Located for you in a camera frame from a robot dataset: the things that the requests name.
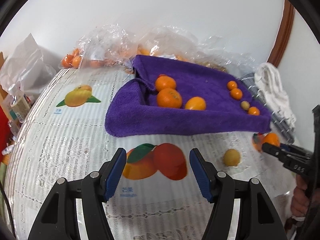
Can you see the white striped towel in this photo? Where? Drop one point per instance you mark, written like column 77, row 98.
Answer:
column 267, row 78

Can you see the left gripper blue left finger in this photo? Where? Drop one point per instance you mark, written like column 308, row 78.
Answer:
column 113, row 173

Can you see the small orange kumquat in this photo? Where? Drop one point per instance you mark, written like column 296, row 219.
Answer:
column 254, row 111

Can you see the big round orange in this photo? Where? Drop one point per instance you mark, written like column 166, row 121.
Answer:
column 232, row 85

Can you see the clear bag of kumquats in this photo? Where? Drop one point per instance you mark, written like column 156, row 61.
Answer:
column 177, row 43

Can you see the white plastic bag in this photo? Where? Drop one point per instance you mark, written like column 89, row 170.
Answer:
column 25, row 68

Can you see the tan longan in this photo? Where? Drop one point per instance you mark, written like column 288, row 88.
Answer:
column 245, row 105

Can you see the large orange mandarin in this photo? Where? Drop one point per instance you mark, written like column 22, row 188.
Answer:
column 163, row 81

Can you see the brown door frame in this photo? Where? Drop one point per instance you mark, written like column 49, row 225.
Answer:
column 283, row 35

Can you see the small round orange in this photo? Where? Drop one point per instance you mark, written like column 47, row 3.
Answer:
column 272, row 139

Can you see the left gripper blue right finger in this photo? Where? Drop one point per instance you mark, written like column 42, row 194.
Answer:
column 201, row 172

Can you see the clear plastic bottle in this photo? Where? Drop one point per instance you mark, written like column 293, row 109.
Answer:
column 18, row 103

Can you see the clear bag of longans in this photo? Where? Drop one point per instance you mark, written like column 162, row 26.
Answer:
column 225, row 57

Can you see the oval orange kumquat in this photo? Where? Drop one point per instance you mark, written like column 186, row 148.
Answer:
column 196, row 103

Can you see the red paper bag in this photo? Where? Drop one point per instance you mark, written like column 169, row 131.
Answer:
column 4, row 131

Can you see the grey checked cloth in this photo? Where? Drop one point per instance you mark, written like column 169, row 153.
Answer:
column 280, row 123

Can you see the clear bag of oranges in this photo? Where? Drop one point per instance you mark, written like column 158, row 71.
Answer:
column 105, row 46

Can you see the brown longan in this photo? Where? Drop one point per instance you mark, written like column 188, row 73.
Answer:
column 231, row 157

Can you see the person's right hand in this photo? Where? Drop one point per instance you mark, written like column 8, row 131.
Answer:
column 300, row 202

